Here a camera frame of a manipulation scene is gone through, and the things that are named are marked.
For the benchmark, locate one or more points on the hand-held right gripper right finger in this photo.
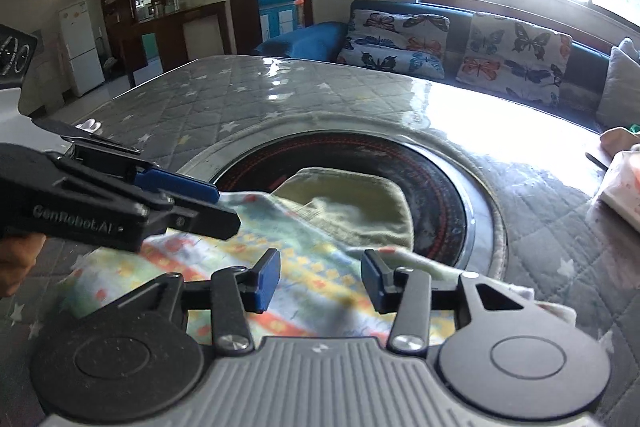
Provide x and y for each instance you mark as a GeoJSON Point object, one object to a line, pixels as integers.
{"type": "Point", "coordinates": [374, 279]}

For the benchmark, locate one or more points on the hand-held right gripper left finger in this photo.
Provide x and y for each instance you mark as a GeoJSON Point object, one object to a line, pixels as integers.
{"type": "Point", "coordinates": [267, 279]}

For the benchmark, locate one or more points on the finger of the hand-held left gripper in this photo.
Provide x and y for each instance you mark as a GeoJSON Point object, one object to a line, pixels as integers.
{"type": "Point", "coordinates": [175, 184]}
{"type": "Point", "coordinates": [200, 219]}

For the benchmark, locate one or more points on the green patterned garment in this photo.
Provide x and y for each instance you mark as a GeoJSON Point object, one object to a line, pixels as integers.
{"type": "Point", "coordinates": [310, 267]}

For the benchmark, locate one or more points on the person's left hand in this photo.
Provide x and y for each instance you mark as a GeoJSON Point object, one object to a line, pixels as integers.
{"type": "Point", "coordinates": [20, 262]}

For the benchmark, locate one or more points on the grey quilted table cover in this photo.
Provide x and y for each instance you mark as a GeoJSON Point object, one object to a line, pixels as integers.
{"type": "Point", "coordinates": [225, 107]}

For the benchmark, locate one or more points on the round black hotplate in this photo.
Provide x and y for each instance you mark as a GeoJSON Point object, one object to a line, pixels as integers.
{"type": "Point", "coordinates": [350, 152]}

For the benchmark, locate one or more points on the dark wooden cabinet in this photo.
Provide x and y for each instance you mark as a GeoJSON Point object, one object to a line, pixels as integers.
{"type": "Point", "coordinates": [125, 37]}

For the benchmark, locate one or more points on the white refrigerator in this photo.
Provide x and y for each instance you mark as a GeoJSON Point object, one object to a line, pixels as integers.
{"type": "Point", "coordinates": [80, 47]}

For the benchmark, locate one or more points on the dark object with white marks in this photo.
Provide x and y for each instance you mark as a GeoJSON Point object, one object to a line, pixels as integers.
{"type": "Point", "coordinates": [17, 57]}

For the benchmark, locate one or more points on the blue sofa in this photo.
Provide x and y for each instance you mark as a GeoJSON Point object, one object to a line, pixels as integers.
{"type": "Point", "coordinates": [300, 39]}

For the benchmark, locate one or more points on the blue cabinet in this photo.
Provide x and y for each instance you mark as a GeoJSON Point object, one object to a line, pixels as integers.
{"type": "Point", "coordinates": [277, 17]}

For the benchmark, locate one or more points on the small butterfly print cushion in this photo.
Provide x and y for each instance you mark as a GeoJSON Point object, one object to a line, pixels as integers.
{"type": "Point", "coordinates": [395, 42]}

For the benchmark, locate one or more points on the large butterfly print cushion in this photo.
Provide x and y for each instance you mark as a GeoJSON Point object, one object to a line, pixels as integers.
{"type": "Point", "coordinates": [515, 57]}

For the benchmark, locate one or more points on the pink garment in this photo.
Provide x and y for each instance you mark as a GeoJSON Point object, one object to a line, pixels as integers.
{"type": "Point", "coordinates": [625, 187]}

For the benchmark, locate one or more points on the cream garment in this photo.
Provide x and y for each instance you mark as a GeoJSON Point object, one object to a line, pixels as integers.
{"type": "Point", "coordinates": [620, 139]}

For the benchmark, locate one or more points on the grey pillow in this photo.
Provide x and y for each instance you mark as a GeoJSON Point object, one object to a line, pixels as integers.
{"type": "Point", "coordinates": [622, 87]}

